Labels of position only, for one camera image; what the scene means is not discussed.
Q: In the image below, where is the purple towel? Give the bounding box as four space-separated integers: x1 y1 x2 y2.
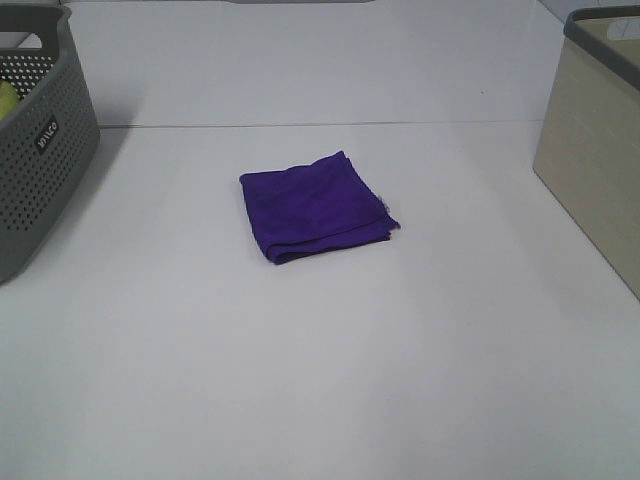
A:
239 151 400 265

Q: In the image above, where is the beige storage bin grey rim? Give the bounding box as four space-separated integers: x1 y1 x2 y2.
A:
533 5 639 294

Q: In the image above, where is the grey perforated plastic basket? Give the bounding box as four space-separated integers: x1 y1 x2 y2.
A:
1 3 100 282

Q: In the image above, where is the yellow-green towel in basket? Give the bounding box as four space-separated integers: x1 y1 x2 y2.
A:
0 79 22 120

